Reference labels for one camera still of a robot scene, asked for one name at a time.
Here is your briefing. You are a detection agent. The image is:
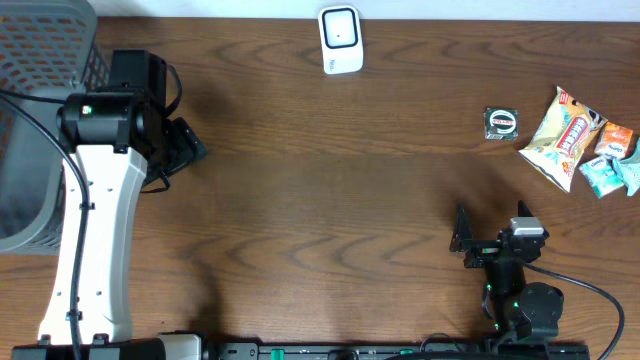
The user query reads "green Zam-Buk box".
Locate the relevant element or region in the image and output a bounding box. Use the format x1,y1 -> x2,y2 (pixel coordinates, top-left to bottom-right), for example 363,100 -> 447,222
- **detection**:
484,108 -> 519,141

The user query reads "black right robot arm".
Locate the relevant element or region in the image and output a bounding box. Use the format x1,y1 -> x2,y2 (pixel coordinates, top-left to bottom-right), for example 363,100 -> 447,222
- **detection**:
449,201 -> 564,341

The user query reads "teal wet wipes pack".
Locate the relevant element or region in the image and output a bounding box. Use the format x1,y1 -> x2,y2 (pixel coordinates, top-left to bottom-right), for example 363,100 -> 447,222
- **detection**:
613,141 -> 640,197

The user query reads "green tissue pack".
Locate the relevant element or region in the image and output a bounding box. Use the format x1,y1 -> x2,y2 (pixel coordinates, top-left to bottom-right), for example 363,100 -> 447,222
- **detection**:
579,156 -> 624,198

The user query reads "yellow snack bag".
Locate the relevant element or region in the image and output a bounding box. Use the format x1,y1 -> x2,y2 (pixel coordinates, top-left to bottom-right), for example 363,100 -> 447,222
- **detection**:
518,86 -> 608,193

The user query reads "white barcode scanner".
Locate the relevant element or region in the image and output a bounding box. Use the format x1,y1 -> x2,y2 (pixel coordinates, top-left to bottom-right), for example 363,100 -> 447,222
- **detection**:
317,5 -> 364,75

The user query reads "dark grey plastic basket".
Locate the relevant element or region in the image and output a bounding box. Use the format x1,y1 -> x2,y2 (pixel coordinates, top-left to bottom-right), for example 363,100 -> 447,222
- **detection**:
1,0 -> 109,255

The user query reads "orange tissue pack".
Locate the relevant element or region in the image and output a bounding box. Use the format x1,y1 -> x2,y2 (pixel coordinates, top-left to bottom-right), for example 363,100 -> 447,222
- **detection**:
595,122 -> 633,159

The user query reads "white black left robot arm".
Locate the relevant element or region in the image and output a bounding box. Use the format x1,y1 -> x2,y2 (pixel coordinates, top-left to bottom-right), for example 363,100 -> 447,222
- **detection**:
11,84 -> 211,359

